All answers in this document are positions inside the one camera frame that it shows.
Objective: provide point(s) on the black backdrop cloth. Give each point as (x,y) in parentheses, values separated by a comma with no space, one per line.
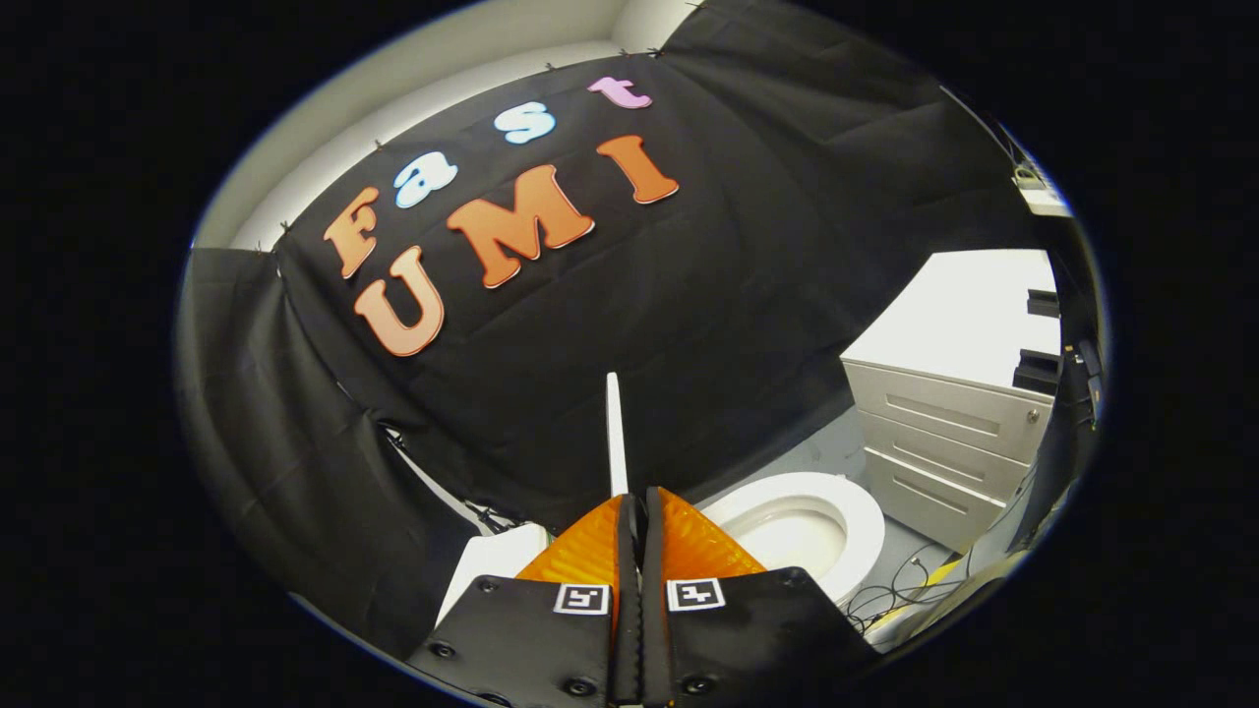
(689,324)

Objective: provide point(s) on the white toilet lid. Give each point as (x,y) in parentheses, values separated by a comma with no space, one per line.
(616,442)

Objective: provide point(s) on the white toilet bowl with seat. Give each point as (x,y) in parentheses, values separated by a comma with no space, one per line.
(858,526)

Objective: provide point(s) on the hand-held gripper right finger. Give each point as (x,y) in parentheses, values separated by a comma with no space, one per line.
(757,629)

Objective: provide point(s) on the white side table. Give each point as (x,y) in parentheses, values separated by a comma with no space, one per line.
(1045,202)

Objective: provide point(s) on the white drawer cabinet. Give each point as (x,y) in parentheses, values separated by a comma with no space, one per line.
(964,324)

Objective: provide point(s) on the small black box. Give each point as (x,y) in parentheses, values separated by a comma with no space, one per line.
(1045,303)
(1038,374)

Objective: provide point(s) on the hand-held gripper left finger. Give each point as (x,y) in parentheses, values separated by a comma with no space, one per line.
(521,639)

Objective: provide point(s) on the backdrop stand leg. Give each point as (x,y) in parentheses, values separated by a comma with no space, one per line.
(448,487)

